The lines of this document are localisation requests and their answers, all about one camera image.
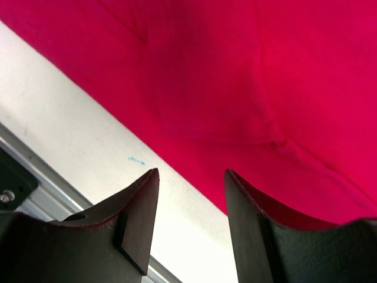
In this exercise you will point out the crimson pink t shirt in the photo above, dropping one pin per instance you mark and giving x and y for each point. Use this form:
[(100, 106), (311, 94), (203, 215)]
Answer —
[(282, 92)]

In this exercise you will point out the aluminium front rail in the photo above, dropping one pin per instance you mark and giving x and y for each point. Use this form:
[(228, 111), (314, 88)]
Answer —
[(55, 199)]

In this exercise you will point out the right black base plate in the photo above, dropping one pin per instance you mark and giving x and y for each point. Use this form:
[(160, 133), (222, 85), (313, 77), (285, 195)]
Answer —
[(16, 183)]

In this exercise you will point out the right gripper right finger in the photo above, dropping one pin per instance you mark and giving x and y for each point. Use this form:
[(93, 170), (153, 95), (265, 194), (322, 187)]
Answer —
[(275, 243)]

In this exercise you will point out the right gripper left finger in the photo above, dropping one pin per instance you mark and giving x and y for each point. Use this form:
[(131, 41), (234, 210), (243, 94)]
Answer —
[(108, 242)]

